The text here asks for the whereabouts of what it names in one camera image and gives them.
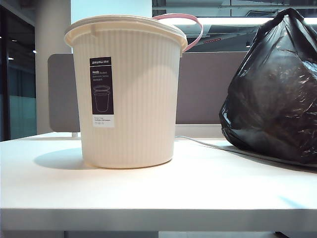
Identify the cream ribbed plastic trash can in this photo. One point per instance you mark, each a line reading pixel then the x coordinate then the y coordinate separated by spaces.
pixel 148 111

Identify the black plastic garbage bag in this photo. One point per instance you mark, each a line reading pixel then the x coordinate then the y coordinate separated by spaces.
pixel 272 99

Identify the brown fabric partition panel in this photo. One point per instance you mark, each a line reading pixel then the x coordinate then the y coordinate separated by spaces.
pixel 203 86

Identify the red ceiling sign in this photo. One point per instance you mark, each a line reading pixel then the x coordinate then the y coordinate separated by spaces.
pixel 212 40

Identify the grey rounded desk divider panel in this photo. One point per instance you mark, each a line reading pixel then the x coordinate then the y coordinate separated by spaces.
pixel 62 99

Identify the small black ceiling spotlight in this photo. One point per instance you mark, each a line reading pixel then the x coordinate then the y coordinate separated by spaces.
pixel 248 44

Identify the long ceiling light strip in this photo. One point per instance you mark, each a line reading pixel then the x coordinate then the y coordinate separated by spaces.
pixel 223 21

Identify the round white column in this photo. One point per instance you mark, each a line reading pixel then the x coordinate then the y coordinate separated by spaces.
pixel 52 29

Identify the white divider bracket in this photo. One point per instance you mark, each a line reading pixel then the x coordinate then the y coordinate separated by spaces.
pixel 75 135

